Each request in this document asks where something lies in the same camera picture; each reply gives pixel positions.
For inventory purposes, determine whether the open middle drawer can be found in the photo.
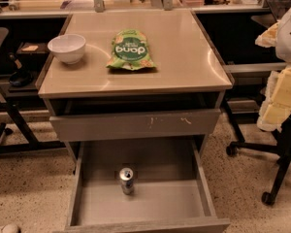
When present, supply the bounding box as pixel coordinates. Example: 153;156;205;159
65;137;230;233

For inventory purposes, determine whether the black office chair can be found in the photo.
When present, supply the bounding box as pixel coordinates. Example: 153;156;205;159
225;109;291;207

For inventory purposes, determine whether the grey top drawer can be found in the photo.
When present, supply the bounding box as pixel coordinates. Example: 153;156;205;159
49;94;222;143

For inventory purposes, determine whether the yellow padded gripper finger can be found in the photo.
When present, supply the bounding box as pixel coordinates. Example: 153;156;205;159
255;22;278;48
257;65;291;131

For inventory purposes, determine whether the green chip bag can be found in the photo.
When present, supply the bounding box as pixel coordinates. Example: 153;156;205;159
107;29;156;71

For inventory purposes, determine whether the black left desk frame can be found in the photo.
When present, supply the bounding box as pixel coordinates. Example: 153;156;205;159
0;27;67;177

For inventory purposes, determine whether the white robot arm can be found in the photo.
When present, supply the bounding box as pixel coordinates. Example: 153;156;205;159
255;8;291;131

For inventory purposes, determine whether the silver redbull can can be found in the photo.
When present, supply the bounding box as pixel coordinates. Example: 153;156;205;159
119;167;134;195

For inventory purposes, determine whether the white shoe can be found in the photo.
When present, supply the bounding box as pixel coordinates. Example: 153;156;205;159
0;223;19;233

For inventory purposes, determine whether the white ceramic bowl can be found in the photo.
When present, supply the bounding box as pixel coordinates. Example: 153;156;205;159
48;34;86;64

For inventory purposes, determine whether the grey drawer cabinet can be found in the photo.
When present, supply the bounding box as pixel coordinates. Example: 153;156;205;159
38;9;234;233

